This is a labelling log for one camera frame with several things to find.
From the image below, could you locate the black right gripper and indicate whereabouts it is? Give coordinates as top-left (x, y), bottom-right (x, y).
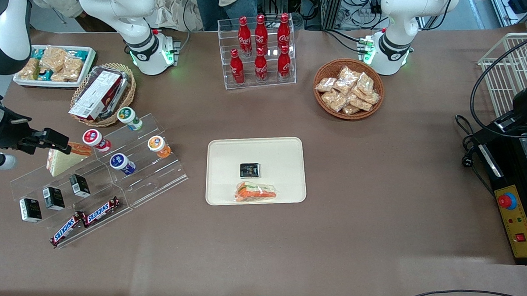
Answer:
top-left (0, 95), bottom-right (74, 157)

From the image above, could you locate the green lid gum bottle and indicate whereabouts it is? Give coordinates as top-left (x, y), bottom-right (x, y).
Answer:
top-left (117, 106), bottom-right (144, 132)

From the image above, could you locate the left arm base connector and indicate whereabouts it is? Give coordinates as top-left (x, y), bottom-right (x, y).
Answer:
top-left (356, 35), bottom-right (378, 66)

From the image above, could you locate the right arm base connector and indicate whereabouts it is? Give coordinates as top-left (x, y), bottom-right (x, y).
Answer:
top-left (161, 34), bottom-right (183, 67)

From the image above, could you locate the red lid gum bottle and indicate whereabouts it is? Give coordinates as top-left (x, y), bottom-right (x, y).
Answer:
top-left (81, 129), bottom-right (113, 153)

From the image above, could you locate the blue lid gum bottle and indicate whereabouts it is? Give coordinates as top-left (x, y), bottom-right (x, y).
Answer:
top-left (109, 153), bottom-right (137, 176)

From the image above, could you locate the orange lid gum bottle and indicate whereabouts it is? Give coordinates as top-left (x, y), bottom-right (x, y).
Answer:
top-left (147, 135), bottom-right (173, 159)

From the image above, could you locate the cream plastic tray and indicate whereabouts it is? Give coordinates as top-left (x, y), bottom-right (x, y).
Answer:
top-left (205, 134), bottom-right (309, 209)

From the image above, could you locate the triangular wrapped sandwich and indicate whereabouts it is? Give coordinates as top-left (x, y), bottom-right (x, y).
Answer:
top-left (46, 141), bottom-right (94, 179)

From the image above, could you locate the clear acrylic snack stand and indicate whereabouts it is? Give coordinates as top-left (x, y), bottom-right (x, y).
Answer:
top-left (7, 144), bottom-right (135, 252)

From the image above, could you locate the small black box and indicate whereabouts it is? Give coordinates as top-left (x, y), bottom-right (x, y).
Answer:
top-left (42, 186), bottom-right (66, 211)
top-left (18, 197), bottom-right (43, 223)
top-left (68, 173), bottom-right (92, 199)

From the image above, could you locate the red and white carton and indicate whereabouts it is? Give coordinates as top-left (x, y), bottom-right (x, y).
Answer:
top-left (68, 67), bottom-right (130, 123)

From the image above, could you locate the bag of fried snacks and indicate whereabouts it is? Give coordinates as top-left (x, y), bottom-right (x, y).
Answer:
top-left (17, 56), bottom-right (42, 81)
top-left (39, 46), bottom-right (68, 72)
top-left (62, 56), bottom-right (84, 82)

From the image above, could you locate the snickers bar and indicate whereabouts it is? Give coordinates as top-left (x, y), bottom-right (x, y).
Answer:
top-left (49, 210), bottom-right (86, 249)
top-left (81, 195), bottom-right (121, 229)

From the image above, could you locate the white rectangular snack bin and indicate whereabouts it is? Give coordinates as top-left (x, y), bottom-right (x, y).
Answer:
top-left (12, 44), bottom-right (97, 90)

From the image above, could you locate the oval light wicker basket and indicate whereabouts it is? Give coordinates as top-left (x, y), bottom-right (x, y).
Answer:
top-left (69, 61), bottom-right (138, 129)

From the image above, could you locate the red emergency stop button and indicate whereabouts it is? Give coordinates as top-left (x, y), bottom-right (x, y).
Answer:
top-left (497, 192), bottom-right (518, 211)

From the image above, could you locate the black control box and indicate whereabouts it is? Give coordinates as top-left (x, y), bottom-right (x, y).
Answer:
top-left (474, 131), bottom-right (527, 266)

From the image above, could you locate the red cola bottle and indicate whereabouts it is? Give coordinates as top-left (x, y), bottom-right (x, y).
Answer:
top-left (253, 47), bottom-right (269, 83)
top-left (254, 14), bottom-right (270, 55)
top-left (276, 13), bottom-right (292, 51)
top-left (276, 45), bottom-right (293, 82)
top-left (237, 16), bottom-right (254, 57)
top-left (228, 48), bottom-right (246, 85)

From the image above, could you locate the flat black packet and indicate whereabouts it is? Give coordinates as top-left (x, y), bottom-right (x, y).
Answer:
top-left (239, 162), bottom-right (261, 179)

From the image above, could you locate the round brown wicker basket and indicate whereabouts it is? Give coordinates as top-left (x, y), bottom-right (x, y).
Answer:
top-left (312, 57), bottom-right (386, 122)

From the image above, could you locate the flat wrapped sandwich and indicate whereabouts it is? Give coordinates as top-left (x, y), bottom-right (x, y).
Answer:
top-left (234, 181), bottom-right (278, 204)

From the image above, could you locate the person in blue jeans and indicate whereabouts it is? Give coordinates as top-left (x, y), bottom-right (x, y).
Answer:
top-left (191, 0), bottom-right (259, 33)

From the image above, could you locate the clear acrylic bottle rack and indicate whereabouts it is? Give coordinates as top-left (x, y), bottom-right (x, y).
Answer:
top-left (215, 17), bottom-right (299, 93)

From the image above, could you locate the white wire basket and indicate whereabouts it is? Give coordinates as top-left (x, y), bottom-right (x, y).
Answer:
top-left (475, 30), bottom-right (527, 119)

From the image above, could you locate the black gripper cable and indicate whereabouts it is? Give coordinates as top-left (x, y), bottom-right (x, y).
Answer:
top-left (468, 26), bottom-right (527, 138)

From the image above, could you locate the black power cable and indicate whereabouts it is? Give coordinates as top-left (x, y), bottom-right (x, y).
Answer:
top-left (453, 113), bottom-right (495, 187)

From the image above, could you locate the aluminium frame post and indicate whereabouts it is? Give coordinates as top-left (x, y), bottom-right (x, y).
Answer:
top-left (319, 0), bottom-right (344, 32)

